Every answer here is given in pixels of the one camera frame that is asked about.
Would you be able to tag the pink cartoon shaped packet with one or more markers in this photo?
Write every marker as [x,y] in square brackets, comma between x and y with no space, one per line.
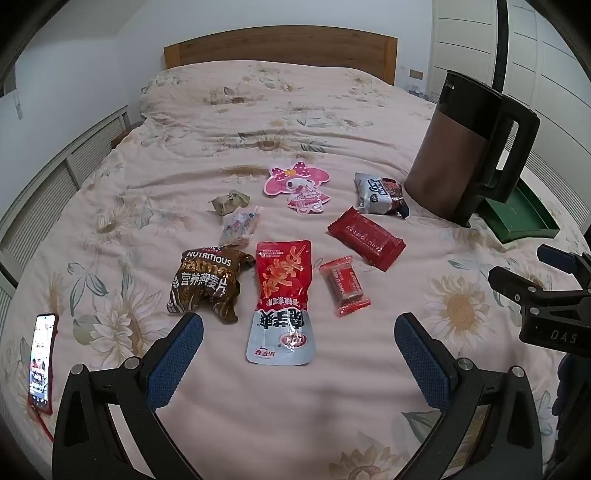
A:
[295,182]

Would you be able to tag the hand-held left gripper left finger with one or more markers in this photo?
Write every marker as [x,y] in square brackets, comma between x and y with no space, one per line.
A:
[178,364]

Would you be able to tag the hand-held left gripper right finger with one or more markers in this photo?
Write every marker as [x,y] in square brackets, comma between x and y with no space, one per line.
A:
[422,364]

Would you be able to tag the red wafer packet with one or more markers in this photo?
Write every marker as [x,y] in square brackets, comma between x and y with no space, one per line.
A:
[367,237]

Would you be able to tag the clear candy bag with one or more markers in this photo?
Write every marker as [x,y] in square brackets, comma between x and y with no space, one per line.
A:
[238,227]

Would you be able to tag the small red candy packet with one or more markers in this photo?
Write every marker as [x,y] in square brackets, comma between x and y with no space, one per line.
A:
[345,287]

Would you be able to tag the brown oat snack packet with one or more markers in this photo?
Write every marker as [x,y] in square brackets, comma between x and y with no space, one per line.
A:
[203,281]

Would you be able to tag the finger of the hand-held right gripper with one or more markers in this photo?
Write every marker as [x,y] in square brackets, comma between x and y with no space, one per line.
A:
[517,288]
[556,258]

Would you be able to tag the small green candy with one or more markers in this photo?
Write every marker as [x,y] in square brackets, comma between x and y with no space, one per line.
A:
[231,203]

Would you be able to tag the white wardrobe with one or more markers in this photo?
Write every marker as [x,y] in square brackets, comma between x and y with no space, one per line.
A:
[545,55]

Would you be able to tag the white chocolate biscuit packet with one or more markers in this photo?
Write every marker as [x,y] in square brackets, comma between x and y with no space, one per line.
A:
[378,194]

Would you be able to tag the red and white snack packet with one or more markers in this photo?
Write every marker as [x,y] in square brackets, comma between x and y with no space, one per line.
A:
[281,295]

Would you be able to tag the green tray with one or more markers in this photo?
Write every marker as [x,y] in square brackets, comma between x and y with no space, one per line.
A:
[521,214]

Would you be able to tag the brown electric kettle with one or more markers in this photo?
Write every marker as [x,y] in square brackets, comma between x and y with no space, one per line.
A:
[452,152]

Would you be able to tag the smartphone in red case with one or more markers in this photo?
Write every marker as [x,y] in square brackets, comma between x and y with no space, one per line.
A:
[42,360]

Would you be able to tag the wooden headboard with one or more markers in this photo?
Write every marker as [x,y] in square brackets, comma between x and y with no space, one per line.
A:
[277,46]

